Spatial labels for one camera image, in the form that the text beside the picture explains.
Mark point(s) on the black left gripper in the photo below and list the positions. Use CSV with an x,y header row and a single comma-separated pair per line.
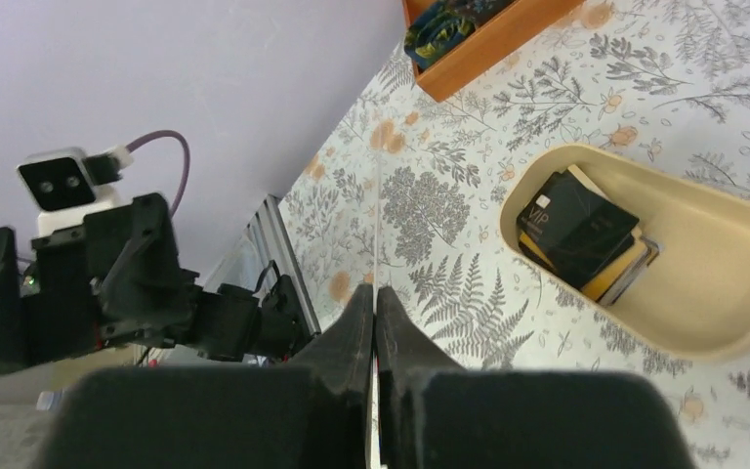
x,y
113,279

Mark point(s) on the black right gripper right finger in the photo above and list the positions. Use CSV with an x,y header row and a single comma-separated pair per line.
x,y
434,413

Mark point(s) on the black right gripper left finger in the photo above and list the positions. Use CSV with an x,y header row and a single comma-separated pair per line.
x,y
309,412

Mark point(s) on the white VIP card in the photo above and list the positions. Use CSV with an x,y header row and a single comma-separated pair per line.
x,y
375,448

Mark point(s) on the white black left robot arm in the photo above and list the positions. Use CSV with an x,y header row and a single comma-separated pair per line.
x,y
233,321

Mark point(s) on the floral patterned table mat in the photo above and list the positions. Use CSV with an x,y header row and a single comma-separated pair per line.
x,y
662,83

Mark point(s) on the beige oval plastic tray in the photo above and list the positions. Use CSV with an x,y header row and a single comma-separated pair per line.
x,y
693,301

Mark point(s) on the orange compartment organizer tray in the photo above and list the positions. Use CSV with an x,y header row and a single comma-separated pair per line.
x,y
494,41

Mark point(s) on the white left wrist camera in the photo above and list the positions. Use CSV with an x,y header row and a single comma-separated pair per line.
x,y
68,184

